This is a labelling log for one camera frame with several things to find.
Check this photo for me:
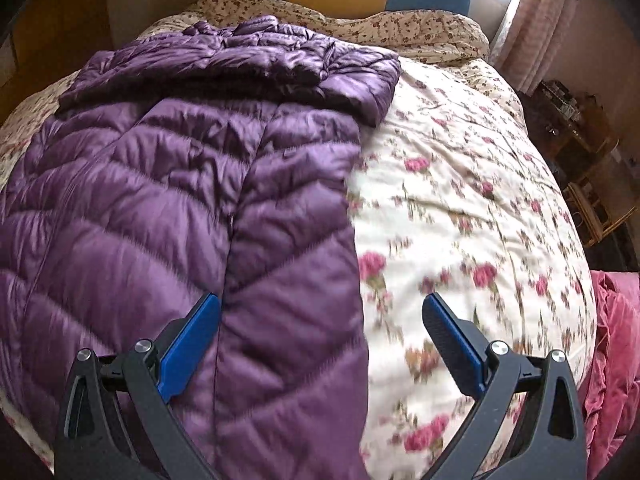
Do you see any purple quilted down jacket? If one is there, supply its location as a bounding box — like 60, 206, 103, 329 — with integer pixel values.
1, 15, 401, 479

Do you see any pink red velvet blanket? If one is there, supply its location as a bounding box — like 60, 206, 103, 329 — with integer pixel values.
579, 271, 639, 479

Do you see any wicker wooden chair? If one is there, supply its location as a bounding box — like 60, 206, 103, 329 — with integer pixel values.
563, 155, 639, 249

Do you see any floral cream bed quilt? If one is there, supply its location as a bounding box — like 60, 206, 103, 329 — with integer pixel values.
1, 51, 596, 479

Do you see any cluttered wooden side table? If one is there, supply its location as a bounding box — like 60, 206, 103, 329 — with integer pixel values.
520, 80, 620, 181

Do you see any floral pillow at headboard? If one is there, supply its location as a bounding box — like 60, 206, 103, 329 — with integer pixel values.
186, 0, 489, 63

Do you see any dark wooden wardrobe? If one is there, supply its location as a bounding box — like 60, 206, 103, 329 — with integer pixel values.
1, 0, 113, 118

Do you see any pink floral right curtain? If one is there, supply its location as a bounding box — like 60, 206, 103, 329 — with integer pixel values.
489, 0, 579, 94

